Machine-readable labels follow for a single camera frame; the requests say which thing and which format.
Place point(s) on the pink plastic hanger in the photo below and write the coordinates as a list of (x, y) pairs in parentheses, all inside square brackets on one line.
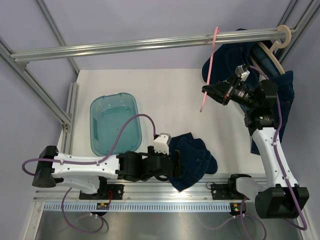
[(210, 70)]

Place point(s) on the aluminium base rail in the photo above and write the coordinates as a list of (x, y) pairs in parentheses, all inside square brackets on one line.
[(148, 191)]

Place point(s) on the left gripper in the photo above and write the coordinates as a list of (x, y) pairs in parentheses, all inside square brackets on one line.
[(152, 153)]

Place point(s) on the beige wooden hanger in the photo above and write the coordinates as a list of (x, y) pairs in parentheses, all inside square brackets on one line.
[(277, 45)]

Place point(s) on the teal plastic basin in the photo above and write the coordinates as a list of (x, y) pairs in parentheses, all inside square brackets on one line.
[(108, 114)]

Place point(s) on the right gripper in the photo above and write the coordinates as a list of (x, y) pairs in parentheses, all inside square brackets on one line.
[(225, 91)]

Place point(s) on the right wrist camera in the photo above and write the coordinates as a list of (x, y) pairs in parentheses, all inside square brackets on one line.
[(242, 71)]

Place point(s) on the aluminium hanging rail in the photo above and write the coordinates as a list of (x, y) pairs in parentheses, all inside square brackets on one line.
[(74, 51)]

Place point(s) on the slotted cable duct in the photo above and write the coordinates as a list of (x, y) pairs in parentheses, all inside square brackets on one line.
[(140, 207)]

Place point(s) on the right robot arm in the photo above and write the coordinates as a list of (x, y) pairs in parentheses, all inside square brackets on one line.
[(281, 197)]

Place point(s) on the left aluminium frame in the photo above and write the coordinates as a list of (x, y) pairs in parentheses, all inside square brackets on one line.
[(29, 95)]

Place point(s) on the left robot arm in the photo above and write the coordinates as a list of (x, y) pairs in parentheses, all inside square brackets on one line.
[(90, 175)]

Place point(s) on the aluminium frame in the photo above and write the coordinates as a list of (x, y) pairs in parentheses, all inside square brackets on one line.
[(29, 95), (299, 15)]

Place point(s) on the dark denim skirt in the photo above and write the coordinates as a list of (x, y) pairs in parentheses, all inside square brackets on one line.
[(195, 158)]

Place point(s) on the right aluminium frame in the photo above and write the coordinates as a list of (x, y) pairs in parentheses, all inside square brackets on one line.
[(299, 15)]

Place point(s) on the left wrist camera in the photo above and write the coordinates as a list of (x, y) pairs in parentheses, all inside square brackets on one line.
[(161, 143)]

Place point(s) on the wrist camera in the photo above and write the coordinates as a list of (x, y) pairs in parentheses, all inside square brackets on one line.
[(242, 71), (161, 143)]

